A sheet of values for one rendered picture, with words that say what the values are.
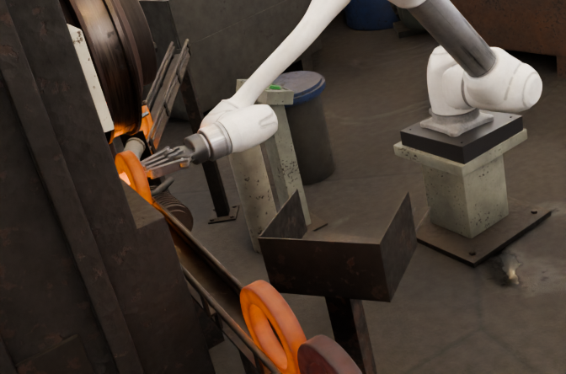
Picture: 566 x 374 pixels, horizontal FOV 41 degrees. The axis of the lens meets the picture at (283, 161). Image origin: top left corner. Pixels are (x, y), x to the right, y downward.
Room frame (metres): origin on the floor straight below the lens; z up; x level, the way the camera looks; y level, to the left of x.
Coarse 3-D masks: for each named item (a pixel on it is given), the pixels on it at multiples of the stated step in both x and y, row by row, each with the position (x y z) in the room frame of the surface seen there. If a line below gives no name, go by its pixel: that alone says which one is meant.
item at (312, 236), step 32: (288, 224) 1.47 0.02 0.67; (288, 256) 1.33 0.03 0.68; (320, 256) 1.30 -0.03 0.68; (352, 256) 1.26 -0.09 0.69; (384, 256) 1.24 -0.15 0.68; (288, 288) 1.34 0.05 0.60; (320, 288) 1.31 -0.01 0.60; (352, 288) 1.27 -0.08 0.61; (384, 288) 1.24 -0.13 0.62; (352, 320) 1.36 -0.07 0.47; (352, 352) 1.37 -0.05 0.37
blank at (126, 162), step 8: (120, 152) 1.73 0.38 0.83; (128, 152) 1.72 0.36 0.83; (120, 160) 1.72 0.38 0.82; (128, 160) 1.69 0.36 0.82; (136, 160) 1.69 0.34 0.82; (120, 168) 1.73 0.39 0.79; (128, 168) 1.67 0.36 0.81; (136, 168) 1.67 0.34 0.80; (128, 176) 1.68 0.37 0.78; (136, 176) 1.66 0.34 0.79; (144, 176) 1.66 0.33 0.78; (136, 184) 1.65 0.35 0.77; (144, 184) 1.65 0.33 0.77; (144, 192) 1.65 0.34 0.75
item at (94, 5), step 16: (80, 0) 1.54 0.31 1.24; (96, 0) 1.55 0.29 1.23; (96, 16) 1.53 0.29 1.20; (112, 16) 1.53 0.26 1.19; (96, 32) 1.52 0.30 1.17; (112, 32) 1.53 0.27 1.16; (96, 48) 1.51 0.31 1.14; (112, 48) 1.52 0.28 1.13; (128, 48) 1.52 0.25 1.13; (112, 64) 1.51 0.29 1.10; (128, 64) 1.52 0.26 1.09; (112, 80) 1.51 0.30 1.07; (128, 80) 1.53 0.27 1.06; (112, 96) 1.52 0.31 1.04; (128, 96) 1.54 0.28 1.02; (128, 112) 1.56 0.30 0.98; (128, 128) 1.61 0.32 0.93
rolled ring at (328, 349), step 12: (324, 336) 0.93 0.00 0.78; (300, 348) 0.95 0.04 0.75; (312, 348) 0.91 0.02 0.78; (324, 348) 0.90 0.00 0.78; (336, 348) 0.89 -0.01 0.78; (300, 360) 0.96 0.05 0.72; (312, 360) 0.92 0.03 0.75; (324, 360) 0.88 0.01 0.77; (336, 360) 0.87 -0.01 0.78; (348, 360) 0.87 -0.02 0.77; (300, 372) 0.97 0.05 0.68; (312, 372) 0.95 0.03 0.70; (324, 372) 0.96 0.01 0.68; (336, 372) 0.86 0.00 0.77; (348, 372) 0.85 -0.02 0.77; (360, 372) 0.85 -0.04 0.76
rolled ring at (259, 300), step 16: (256, 288) 1.07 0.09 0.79; (272, 288) 1.06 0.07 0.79; (256, 304) 1.06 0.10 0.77; (272, 304) 1.03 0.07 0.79; (256, 320) 1.12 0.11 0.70; (272, 320) 1.02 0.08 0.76; (288, 320) 1.00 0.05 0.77; (256, 336) 1.11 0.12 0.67; (272, 336) 1.11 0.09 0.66; (288, 336) 0.99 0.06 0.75; (304, 336) 0.99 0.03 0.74; (272, 352) 1.09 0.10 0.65; (288, 352) 0.99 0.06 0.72; (288, 368) 1.01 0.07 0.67
